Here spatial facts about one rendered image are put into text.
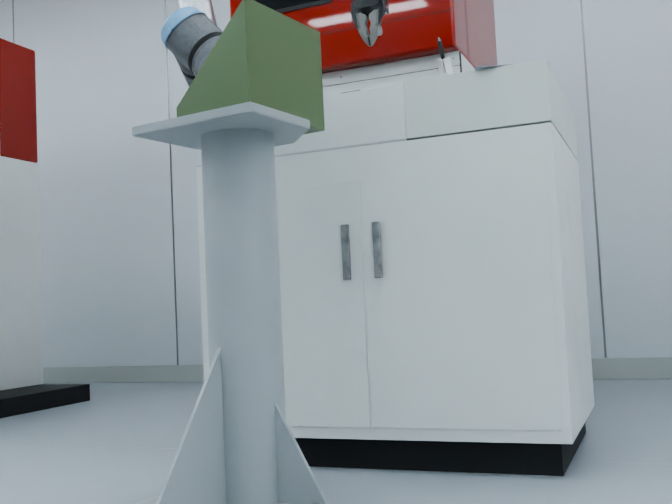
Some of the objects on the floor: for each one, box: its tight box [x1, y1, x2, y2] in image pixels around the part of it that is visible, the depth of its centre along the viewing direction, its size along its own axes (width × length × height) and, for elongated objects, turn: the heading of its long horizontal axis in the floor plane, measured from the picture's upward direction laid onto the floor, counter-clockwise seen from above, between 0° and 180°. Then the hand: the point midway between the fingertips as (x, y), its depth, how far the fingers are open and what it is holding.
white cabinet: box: [196, 122, 595, 476], centre depth 226 cm, size 64×96×82 cm
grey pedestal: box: [132, 101, 329, 504], centre depth 163 cm, size 51×44×82 cm
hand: (369, 40), depth 205 cm, fingers closed
